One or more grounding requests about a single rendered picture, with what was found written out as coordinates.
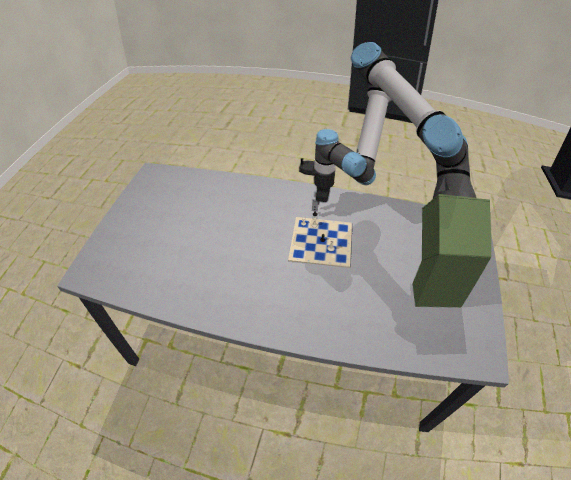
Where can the blue and cream chessboard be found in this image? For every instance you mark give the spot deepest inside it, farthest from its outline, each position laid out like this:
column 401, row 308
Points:
column 306, row 246

